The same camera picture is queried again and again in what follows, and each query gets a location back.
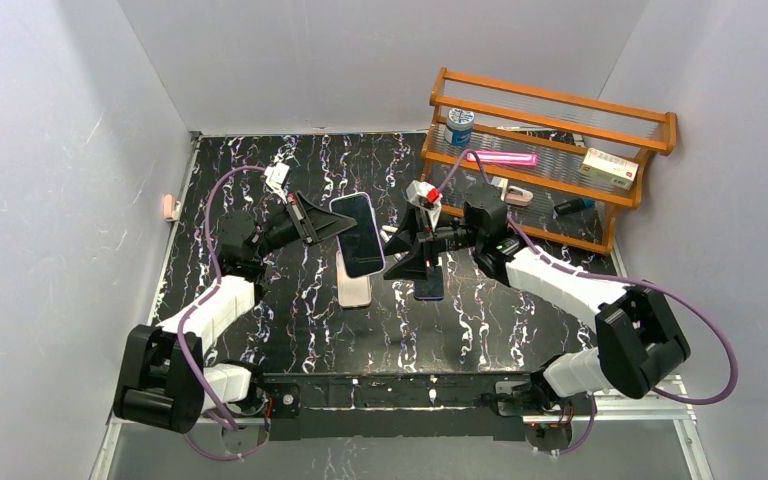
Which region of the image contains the bare black phone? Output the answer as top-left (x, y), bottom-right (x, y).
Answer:
top-left (413, 266), bottom-right (445, 301)

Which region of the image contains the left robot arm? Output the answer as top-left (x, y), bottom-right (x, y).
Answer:
top-left (113, 192), bottom-right (357, 434)

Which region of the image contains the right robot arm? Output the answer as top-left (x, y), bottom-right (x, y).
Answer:
top-left (384, 181), bottom-right (691, 402)

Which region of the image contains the light blue stapler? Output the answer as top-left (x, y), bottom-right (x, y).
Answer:
top-left (491, 177), bottom-right (509, 201)

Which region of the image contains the blue white round jar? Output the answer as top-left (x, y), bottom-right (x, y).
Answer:
top-left (444, 108), bottom-right (475, 146)

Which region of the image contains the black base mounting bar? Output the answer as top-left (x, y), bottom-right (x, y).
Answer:
top-left (257, 373), bottom-right (557, 441)

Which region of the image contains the orange wooden shelf rack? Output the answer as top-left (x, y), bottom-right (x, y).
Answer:
top-left (421, 68), bottom-right (678, 255)

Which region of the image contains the white red small box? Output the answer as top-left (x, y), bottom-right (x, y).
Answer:
top-left (578, 148), bottom-right (639, 190)

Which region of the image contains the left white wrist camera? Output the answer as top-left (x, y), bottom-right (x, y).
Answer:
top-left (263, 161), bottom-right (290, 203)

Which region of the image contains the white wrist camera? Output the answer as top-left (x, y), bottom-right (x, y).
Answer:
top-left (406, 180), bottom-right (442, 230)
top-left (263, 161), bottom-right (290, 203)

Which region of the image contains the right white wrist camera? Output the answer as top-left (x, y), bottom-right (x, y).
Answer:
top-left (406, 180), bottom-right (442, 230)

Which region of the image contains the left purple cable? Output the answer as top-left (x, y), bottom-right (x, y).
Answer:
top-left (175, 165), bottom-right (286, 463)

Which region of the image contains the purple cable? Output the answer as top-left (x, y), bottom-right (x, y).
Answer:
top-left (175, 165), bottom-right (286, 463)
top-left (433, 149), bottom-right (740, 458)

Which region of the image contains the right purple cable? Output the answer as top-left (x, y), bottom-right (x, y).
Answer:
top-left (433, 149), bottom-right (740, 458)

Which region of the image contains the pink wall clip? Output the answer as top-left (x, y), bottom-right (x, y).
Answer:
top-left (162, 194), bottom-right (181, 222)

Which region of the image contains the aluminium frame rail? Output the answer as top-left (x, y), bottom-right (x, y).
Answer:
top-left (108, 376), bottom-right (698, 425)

